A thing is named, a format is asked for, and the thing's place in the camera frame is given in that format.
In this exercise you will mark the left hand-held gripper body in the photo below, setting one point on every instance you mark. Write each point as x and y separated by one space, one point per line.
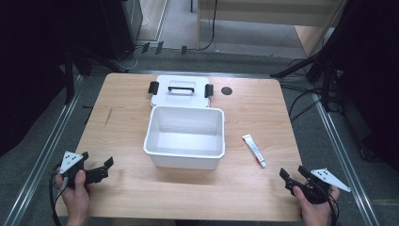
95 174

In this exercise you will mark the light wooden furniture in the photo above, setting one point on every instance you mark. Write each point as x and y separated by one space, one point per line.
266 11

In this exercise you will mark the black metal stand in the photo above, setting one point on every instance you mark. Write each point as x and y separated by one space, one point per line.
69 78

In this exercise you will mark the black tripod stand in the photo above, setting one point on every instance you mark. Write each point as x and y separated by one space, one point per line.
324 67

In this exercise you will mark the white plastic storage box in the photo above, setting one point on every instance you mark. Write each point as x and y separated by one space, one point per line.
185 139

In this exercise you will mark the black round table grommet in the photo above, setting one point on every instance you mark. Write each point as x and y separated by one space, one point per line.
226 91

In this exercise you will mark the person's left hand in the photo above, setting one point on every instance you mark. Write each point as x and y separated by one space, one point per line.
76 201

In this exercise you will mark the person's right hand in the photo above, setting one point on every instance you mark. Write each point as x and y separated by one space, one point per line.
313 212

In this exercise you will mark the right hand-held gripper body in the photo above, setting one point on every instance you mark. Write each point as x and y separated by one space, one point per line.
316 188

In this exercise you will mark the small black floor bracket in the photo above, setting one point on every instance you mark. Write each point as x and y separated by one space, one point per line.
184 50
146 47
159 47

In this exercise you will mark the black cabinet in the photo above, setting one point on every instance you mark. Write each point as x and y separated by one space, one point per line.
124 28

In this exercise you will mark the white ointment tube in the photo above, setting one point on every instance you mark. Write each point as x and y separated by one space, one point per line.
252 148

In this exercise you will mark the metal floor rail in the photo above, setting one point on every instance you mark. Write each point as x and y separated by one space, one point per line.
348 163
40 157

